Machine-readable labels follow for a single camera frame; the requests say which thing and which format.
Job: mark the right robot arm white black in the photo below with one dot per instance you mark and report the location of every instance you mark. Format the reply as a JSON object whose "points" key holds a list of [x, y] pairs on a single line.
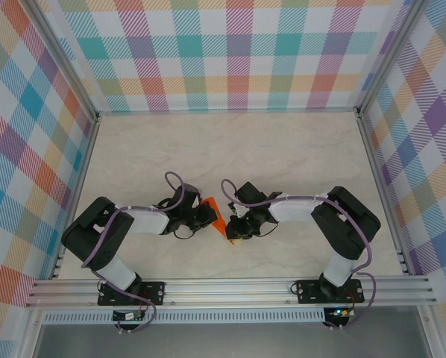
{"points": [[294, 209]]}

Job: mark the aluminium frame post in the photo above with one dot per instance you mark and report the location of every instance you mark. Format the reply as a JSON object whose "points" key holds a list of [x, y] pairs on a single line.
{"points": [[64, 63], [389, 59]]}

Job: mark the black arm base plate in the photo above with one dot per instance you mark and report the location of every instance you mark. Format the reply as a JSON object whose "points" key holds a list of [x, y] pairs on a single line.
{"points": [[307, 292], [154, 291]]}

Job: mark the aluminium side rail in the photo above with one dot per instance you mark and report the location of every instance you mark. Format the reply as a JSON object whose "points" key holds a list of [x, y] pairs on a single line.
{"points": [[381, 186], [77, 186]]}

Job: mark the grey metal panel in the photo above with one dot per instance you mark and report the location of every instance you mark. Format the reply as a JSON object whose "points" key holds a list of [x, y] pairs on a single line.
{"points": [[226, 341]]}

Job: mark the black circuit board white label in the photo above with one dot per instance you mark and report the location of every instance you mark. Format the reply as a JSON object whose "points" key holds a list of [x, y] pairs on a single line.
{"points": [[128, 316]]}

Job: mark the aluminium frame crossbar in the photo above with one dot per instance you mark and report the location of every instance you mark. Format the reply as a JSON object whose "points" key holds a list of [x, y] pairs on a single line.
{"points": [[226, 110]]}

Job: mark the long aluminium mounting rail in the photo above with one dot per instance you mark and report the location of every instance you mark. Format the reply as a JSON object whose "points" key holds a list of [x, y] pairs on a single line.
{"points": [[226, 291]]}

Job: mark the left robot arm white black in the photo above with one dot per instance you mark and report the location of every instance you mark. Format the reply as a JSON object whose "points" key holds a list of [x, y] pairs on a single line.
{"points": [[148, 222]]}

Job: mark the small circuit board green light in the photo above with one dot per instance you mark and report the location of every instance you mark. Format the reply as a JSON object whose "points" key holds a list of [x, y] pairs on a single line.
{"points": [[340, 312]]}

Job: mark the orange paper sheet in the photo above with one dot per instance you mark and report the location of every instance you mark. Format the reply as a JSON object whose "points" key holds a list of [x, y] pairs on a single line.
{"points": [[219, 223]]}

